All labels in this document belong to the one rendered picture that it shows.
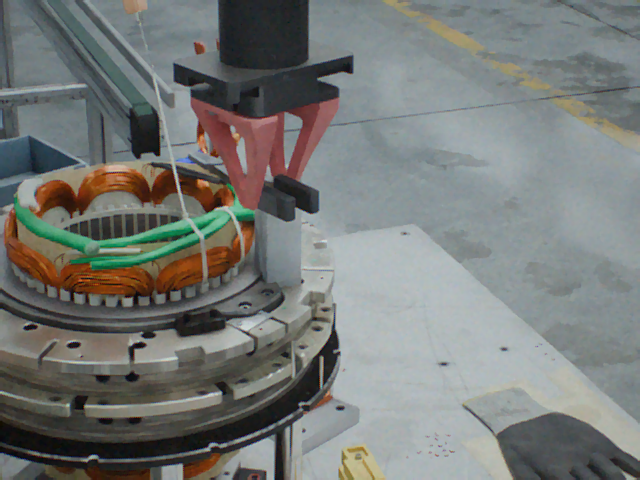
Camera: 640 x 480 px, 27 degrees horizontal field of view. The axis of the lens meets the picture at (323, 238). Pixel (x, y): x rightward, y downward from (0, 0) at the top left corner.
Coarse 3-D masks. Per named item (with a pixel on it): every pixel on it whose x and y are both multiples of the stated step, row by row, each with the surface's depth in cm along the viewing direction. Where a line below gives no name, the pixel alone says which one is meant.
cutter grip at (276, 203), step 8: (264, 184) 88; (264, 192) 87; (272, 192) 86; (280, 192) 86; (264, 200) 87; (272, 200) 86; (280, 200) 86; (288, 200) 85; (264, 208) 87; (272, 208) 87; (280, 208) 86; (288, 208) 86; (280, 216) 86; (288, 216) 86
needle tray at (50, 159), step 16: (0, 144) 138; (16, 144) 139; (32, 144) 140; (48, 144) 137; (0, 160) 138; (16, 160) 140; (32, 160) 141; (48, 160) 138; (64, 160) 135; (80, 160) 133; (0, 176) 139; (16, 176) 140; (32, 176) 140; (0, 192) 127; (16, 192) 128; (0, 208) 128
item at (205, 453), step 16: (336, 352) 109; (336, 368) 106; (320, 400) 103; (288, 416) 100; (256, 432) 98; (272, 432) 99; (0, 448) 96; (16, 448) 96; (208, 448) 96; (224, 448) 96; (240, 448) 97; (48, 464) 95; (64, 464) 95; (80, 464) 95; (96, 464) 95; (112, 464) 94; (128, 464) 94; (144, 464) 95; (160, 464) 95; (176, 464) 95
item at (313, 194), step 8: (280, 176) 89; (280, 184) 89; (288, 184) 88; (296, 184) 88; (304, 184) 88; (288, 192) 88; (296, 192) 88; (304, 192) 87; (312, 192) 87; (296, 200) 88; (304, 200) 87; (312, 200) 87; (304, 208) 87; (312, 208) 87
